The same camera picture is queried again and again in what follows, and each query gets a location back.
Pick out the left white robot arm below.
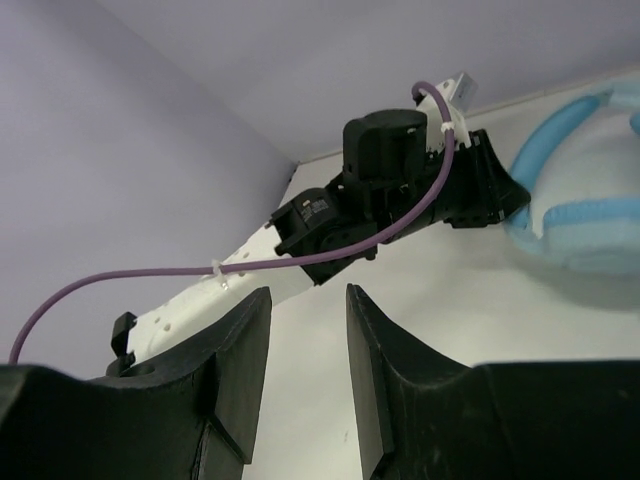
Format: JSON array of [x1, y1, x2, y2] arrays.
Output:
[[107, 109, 531, 376]]

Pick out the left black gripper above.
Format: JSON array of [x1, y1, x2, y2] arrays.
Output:
[[324, 110, 531, 250]]

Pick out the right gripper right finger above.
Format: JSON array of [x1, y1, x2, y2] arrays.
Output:
[[346, 285, 639, 479]]

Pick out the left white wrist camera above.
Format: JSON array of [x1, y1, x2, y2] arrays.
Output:
[[411, 71, 478, 151]]

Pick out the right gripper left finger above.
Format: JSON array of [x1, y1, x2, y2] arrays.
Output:
[[1, 287, 272, 479]]

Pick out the light blue headphones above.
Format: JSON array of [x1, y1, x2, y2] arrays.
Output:
[[502, 77, 640, 314]]

